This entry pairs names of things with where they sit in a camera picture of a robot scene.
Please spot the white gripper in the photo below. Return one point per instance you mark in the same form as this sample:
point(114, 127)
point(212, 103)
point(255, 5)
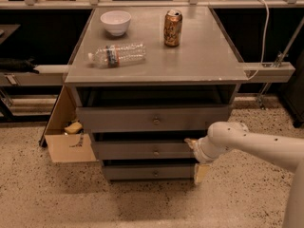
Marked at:
point(199, 150)

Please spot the grey top drawer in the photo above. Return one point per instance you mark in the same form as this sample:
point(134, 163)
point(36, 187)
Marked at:
point(151, 118)

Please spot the open cardboard box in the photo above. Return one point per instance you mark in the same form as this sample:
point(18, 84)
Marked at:
point(63, 147)

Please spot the clear plastic water bottle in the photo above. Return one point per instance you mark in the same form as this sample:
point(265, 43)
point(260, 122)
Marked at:
point(111, 56)

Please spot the grey bottom drawer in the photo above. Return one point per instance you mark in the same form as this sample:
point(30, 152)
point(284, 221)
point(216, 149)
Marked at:
point(152, 172)

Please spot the metal frame rail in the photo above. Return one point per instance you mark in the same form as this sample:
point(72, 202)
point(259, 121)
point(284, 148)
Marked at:
point(78, 5)

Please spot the white ceramic bowl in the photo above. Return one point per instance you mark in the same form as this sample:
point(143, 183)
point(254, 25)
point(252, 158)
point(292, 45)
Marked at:
point(116, 22)

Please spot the gold soda can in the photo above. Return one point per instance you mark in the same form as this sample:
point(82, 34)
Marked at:
point(172, 28)

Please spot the yellow sponge in box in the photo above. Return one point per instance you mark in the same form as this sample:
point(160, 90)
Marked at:
point(74, 128)

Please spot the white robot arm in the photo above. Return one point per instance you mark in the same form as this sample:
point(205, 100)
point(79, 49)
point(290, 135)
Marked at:
point(284, 152)

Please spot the black cloth on shelf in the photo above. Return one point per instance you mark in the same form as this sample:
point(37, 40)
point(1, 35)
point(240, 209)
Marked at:
point(17, 65)

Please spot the grey drawer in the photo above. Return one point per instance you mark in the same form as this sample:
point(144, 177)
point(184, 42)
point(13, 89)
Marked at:
point(152, 172)
point(151, 118)
point(142, 150)

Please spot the grey drawer cabinet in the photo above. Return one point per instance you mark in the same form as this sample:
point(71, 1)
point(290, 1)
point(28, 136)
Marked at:
point(202, 70)

